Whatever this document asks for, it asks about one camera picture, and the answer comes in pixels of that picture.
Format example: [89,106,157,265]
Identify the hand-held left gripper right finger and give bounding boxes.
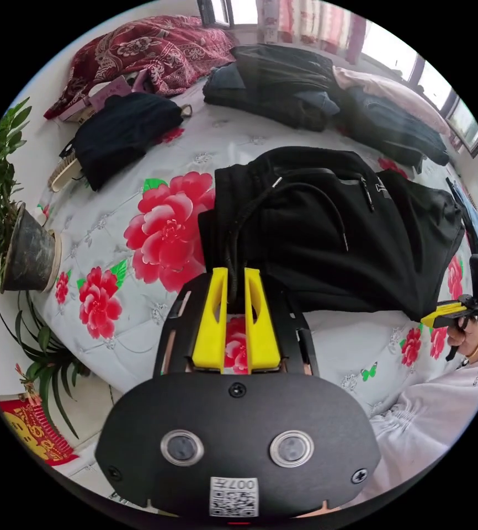
[244,268,282,370]

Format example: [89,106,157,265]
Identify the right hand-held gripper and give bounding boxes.
[421,293,478,362]

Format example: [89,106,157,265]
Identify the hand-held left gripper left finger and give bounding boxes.
[192,267,229,370]

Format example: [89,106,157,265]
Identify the black pants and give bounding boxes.
[197,145,468,322]

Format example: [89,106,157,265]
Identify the person's right hand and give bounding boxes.
[446,317,478,359]

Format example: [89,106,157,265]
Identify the person's body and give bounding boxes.
[366,364,478,502]

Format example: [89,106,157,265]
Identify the bed with floral quilt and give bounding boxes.
[31,74,478,419]

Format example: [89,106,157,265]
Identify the long-leaved green plant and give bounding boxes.
[0,289,92,441]

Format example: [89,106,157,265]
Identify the potted plant in dark pot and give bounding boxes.
[0,97,63,306]

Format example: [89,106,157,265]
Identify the wooden brush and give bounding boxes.
[47,158,83,194]

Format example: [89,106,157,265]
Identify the folded black garment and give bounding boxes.
[72,92,185,192]

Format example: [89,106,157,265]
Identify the window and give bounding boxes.
[196,0,261,30]
[359,19,478,160]

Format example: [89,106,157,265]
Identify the pile of clothes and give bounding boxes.
[203,43,452,167]

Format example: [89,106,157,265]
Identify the dark red patterned blanket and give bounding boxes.
[43,15,241,121]

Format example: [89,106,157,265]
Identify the pink floral curtain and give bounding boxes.
[258,0,368,63]

